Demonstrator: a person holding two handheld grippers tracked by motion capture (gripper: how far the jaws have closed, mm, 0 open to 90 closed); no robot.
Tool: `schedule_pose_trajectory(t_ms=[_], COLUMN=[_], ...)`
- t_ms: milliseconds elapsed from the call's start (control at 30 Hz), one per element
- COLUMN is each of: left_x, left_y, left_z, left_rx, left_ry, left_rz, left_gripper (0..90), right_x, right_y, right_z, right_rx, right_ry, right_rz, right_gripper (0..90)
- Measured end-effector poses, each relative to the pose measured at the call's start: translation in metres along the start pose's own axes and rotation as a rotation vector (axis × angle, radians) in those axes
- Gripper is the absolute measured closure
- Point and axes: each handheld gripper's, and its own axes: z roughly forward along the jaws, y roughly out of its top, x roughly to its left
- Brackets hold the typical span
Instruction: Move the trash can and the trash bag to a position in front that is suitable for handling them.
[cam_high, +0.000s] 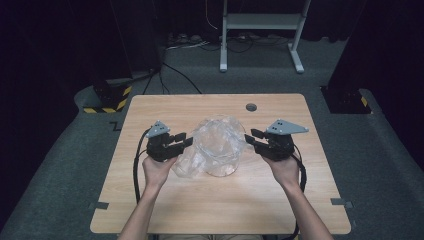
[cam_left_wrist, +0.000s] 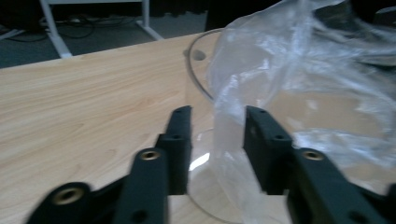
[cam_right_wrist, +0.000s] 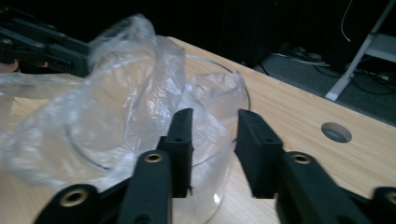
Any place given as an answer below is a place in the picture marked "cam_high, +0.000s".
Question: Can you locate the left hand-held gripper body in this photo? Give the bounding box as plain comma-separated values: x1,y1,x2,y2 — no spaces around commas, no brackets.
145,120,184,163

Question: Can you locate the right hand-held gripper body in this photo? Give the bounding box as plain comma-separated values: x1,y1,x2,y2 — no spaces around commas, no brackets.
255,118,310,163

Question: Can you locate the person's left hand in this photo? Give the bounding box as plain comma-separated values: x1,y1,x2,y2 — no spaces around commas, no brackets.
142,154,178,192

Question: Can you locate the person's right hand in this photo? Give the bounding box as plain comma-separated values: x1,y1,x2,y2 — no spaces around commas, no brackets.
261,154,301,192

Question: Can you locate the black base with yellow stripes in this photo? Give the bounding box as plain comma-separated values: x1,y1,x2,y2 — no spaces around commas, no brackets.
82,83,133,115
320,85,373,115

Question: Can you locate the grey tape strip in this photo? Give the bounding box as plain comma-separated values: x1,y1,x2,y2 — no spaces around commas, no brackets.
88,201,110,211
330,197,354,210

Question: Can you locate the power strip with plugs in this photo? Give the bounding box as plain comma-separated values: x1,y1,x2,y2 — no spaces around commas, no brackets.
166,32,211,51

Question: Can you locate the white metal stand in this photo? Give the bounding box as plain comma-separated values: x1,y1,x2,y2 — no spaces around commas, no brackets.
218,0,313,75

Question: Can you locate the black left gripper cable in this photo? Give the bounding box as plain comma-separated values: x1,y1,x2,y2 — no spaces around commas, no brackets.
132,128,152,205

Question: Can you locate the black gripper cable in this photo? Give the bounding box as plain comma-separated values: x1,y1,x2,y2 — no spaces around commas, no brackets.
281,143,308,240
132,128,152,205

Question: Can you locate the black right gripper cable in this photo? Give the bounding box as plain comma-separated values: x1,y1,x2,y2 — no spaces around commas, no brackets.
281,143,308,240

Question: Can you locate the black floor cable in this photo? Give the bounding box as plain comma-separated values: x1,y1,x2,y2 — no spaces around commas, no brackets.
141,61,203,96

